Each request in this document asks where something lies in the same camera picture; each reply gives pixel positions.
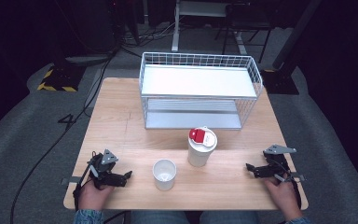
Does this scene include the white desk frame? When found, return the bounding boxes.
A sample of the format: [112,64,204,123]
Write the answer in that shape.
[171,0,250,55]

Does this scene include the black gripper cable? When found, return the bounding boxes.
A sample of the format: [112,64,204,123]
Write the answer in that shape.
[287,172,303,210]
[72,162,95,211]

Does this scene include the black yellow striped stand base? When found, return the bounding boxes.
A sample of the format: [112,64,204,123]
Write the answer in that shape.
[36,64,87,92]

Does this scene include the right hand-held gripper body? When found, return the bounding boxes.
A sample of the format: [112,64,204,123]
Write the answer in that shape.
[262,144,297,182]

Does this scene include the person's leg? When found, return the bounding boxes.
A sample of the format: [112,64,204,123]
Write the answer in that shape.
[130,210,188,224]
[199,210,261,224]

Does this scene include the black stand with base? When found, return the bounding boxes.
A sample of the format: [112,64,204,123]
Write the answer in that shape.
[260,0,323,96]

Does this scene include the person's left hand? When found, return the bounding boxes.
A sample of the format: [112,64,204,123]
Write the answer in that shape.
[77,177,116,212]

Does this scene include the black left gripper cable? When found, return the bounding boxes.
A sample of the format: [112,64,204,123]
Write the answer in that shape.
[72,162,95,211]

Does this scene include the bundle of floor cables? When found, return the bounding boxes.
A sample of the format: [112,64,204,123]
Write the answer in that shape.
[117,18,181,59]

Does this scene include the person's right leg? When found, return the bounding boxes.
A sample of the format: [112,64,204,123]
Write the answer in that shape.
[199,210,261,224]

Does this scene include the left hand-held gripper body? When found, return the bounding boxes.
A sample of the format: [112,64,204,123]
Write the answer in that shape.
[87,148,121,189]

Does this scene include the person's left leg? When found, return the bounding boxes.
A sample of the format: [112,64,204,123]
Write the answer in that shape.
[130,210,188,224]

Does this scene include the person's right hand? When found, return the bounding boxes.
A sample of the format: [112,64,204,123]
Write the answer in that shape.
[263,175,304,219]

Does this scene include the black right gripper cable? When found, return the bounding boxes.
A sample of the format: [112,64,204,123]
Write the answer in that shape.
[287,172,303,210]

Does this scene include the long black floor cable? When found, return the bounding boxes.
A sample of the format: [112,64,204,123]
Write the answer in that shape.
[9,52,117,224]

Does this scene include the white wire shelf rack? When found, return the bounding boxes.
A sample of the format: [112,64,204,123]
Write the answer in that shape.
[138,51,265,131]

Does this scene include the white cup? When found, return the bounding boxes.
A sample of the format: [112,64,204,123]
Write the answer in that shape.
[152,159,178,191]

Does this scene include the white tumbler with red lid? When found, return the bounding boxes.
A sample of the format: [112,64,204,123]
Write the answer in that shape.
[186,125,218,168]

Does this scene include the black chair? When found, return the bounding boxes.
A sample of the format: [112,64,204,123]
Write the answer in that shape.
[213,3,276,64]

